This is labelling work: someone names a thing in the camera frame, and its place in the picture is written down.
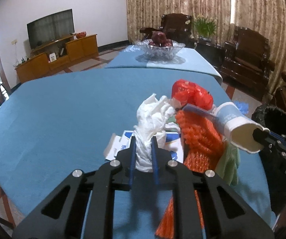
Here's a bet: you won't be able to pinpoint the red plastic bag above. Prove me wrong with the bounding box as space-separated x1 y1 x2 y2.
172 79 213 110

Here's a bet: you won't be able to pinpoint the dark wooden side table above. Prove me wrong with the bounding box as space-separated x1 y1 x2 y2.
195 38 225 71

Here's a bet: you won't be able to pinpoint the white blue paper packet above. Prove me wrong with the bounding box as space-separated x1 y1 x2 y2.
103 131 184 163

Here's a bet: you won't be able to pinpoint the dark wooden armchair right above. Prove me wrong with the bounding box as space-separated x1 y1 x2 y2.
220 26 275 99

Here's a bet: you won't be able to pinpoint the orange foam fruit net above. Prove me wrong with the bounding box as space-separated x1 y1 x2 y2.
155 110 224 238

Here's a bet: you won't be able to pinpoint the green potted plant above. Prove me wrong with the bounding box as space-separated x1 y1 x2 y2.
193 15 217 38

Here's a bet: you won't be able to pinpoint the dark wooden armchair far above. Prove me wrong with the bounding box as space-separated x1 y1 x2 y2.
140 13 196 49

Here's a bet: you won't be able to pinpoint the wooden tv cabinet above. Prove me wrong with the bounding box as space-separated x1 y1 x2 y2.
16 34 99 83

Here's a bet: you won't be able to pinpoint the light green cloth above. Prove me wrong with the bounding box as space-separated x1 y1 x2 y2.
215 139 240 186

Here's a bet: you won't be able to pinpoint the red apples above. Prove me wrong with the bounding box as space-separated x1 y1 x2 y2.
149 31 173 47

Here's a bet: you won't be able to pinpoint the blue plastic bag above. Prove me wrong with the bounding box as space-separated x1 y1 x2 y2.
233 100 249 116

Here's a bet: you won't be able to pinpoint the white box in cabinet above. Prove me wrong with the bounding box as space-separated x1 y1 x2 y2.
49 53 57 62

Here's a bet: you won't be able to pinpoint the white blue paper cup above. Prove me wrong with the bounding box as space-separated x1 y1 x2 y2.
213 102 270 154

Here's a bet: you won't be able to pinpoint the blue tablecloth near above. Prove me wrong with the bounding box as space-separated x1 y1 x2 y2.
0 68 275 238

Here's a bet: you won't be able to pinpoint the floral beige curtain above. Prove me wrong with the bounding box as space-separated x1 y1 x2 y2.
126 0 286 93

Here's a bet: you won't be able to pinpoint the dark wooden armchair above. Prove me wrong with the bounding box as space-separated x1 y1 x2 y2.
220 26 275 99
140 13 196 49

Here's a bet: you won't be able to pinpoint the black flat television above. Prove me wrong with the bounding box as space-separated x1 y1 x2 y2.
27 9 75 49

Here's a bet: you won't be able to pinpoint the light blue tablecloth far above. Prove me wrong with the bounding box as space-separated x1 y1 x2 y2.
106 45 223 84

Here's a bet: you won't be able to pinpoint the glass fruit bowl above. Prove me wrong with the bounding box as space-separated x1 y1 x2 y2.
134 39 185 61

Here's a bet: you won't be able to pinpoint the white plastic bag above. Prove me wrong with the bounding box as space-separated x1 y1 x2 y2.
133 93 180 173

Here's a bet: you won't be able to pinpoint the red bowl on cabinet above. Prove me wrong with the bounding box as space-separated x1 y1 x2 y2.
75 31 87 39

